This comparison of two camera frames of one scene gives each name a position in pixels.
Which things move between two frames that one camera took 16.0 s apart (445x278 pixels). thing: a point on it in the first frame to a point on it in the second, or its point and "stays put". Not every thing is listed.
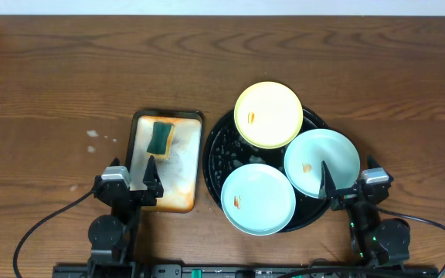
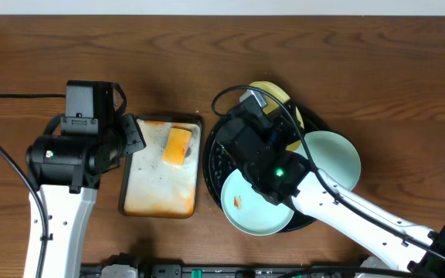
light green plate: [308, 150] stays put
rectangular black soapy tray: [173, 138] stays put
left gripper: [132, 192] to [130, 133]
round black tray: [225, 151] stays put
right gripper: [329, 191] to [287, 120]
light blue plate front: [258, 199] stays put
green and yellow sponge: [160, 144] to [177, 142]
